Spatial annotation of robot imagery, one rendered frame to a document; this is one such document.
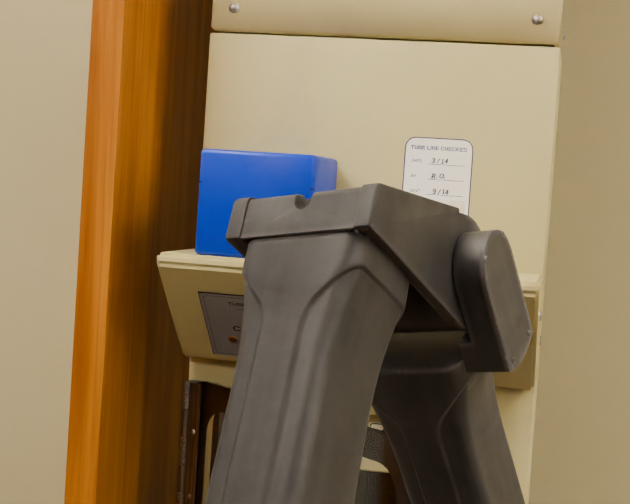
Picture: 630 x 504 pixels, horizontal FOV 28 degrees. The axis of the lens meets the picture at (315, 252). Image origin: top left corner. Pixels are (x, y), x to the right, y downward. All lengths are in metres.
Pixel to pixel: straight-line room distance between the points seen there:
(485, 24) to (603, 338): 0.55
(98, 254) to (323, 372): 0.61
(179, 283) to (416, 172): 0.24
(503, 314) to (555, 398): 0.96
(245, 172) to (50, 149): 0.68
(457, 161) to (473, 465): 0.51
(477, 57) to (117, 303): 0.39
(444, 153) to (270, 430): 0.65
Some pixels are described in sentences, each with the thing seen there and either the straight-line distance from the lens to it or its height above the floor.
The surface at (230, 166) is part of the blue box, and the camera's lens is 1.05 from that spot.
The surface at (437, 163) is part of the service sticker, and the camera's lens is 1.13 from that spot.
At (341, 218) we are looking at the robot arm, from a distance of 0.54.
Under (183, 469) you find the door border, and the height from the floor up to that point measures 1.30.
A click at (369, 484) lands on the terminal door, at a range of 0.98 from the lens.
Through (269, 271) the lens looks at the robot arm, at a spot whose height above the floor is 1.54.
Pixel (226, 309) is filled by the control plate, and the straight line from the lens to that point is 1.09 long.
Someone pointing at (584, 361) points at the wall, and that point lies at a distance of 1.57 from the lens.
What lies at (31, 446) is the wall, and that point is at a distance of 1.74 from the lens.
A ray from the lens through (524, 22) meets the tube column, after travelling 1.14.
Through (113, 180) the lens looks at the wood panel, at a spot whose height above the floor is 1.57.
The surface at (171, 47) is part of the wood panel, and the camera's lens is 1.24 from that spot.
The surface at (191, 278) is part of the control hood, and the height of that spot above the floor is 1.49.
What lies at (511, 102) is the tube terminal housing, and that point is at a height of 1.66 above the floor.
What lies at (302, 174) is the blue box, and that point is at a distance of 1.04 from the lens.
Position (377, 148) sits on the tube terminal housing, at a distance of 1.14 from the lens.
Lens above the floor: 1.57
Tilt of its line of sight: 3 degrees down
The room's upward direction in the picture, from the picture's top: 4 degrees clockwise
